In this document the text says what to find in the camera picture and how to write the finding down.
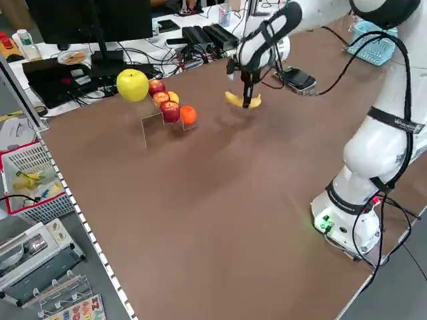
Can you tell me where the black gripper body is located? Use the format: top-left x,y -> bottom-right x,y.
239,65 -> 264,85

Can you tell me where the yellow banana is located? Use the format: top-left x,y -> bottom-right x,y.
224,91 -> 263,110

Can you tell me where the silver digital kitchen scale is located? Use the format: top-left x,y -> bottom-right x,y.
273,67 -> 317,97

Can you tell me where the light blue plastic basket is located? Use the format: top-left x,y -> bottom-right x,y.
346,21 -> 400,66

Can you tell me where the white mesh basket red rim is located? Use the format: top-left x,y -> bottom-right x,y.
0,139 -> 76,224

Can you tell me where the black power brick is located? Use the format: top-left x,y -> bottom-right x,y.
181,26 -> 214,51
202,23 -> 240,49

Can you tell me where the orange fruit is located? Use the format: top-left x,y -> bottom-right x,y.
179,105 -> 198,125

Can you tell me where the cup of pens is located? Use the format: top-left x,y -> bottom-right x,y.
218,6 -> 232,27

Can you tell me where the red apple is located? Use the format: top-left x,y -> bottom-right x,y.
159,101 -> 181,123
148,79 -> 167,97
152,91 -> 171,107

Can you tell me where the clear acrylic stepped stand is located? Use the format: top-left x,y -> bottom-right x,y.
138,96 -> 199,149

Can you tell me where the large green apple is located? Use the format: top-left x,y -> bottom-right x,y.
116,69 -> 150,103

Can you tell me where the plate of cookies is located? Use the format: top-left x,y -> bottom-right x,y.
57,51 -> 87,65

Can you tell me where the black computer monitor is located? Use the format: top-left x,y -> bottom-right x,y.
25,0 -> 153,77

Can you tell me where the white plastic bottle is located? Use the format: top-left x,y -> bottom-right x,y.
12,29 -> 43,61

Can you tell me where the white power socket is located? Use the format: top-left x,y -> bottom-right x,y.
45,218 -> 73,247

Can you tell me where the bunch of yellow bananas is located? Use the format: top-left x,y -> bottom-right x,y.
13,170 -> 45,191

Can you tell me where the yellow toy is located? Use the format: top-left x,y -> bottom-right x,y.
0,32 -> 21,61

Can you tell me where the silver toaster oven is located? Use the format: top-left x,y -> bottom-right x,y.
0,221 -> 86,297

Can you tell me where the clear acrylic hook rack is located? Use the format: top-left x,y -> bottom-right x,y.
21,269 -> 93,317

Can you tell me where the colourful alphabet puzzle board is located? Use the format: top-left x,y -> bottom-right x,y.
43,295 -> 106,320

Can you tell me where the aluminium frame post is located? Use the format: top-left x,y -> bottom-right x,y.
242,0 -> 260,41

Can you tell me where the tangle of black cables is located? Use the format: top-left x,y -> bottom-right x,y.
123,43 -> 221,79

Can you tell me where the black cable silver connector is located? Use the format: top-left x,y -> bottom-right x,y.
293,30 -> 416,134

